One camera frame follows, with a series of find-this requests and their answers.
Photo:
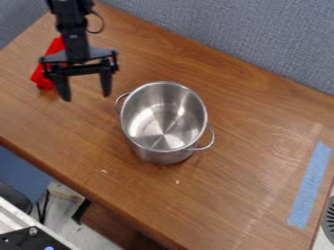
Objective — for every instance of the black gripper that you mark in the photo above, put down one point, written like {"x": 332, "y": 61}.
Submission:
{"x": 73, "y": 57}

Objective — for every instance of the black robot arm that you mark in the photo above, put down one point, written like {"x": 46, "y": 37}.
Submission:
{"x": 70, "y": 13}

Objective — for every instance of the stainless steel pot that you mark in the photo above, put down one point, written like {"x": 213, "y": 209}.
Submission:
{"x": 165, "y": 122}

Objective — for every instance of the red rectangular block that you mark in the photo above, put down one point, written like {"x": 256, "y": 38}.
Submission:
{"x": 38, "y": 78}

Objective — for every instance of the black round chair base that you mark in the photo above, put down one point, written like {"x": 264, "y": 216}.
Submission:
{"x": 15, "y": 197}

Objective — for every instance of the black device bottom left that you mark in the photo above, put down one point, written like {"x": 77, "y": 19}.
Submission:
{"x": 30, "y": 239}

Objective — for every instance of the blue tape strip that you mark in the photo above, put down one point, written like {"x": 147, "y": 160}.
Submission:
{"x": 310, "y": 185}

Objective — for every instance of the dark fan grille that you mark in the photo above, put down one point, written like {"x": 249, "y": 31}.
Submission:
{"x": 328, "y": 220}

